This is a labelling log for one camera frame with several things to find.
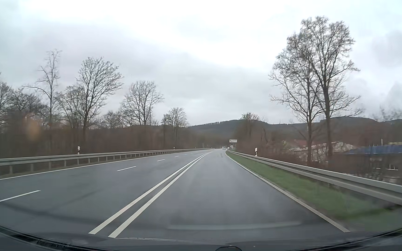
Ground grey metal guard rail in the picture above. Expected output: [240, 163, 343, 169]
[228, 150, 402, 212]
[0, 148, 213, 180]

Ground row of bare trees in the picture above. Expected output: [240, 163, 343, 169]
[0, 49, 222, 160]

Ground building with blue roof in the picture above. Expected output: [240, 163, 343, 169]
[344, 143, 402, 189]

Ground car's own bonnet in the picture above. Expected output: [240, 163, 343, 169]
[0, 217, 402, 251]

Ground road markings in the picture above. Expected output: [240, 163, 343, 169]
[0, 149, 350, 239]

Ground brown bushes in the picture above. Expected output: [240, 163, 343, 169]
[234, 129, 313, 162]

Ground grass verge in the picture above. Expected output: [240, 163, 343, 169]
[226, 151, 402, 232]

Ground tall bare tree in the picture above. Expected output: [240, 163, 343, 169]
[300, 16, 364, 159]
[269, 32, 324, 164]

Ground grey asphalt road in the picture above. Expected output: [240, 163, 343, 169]
[0, 149, 348, 244]

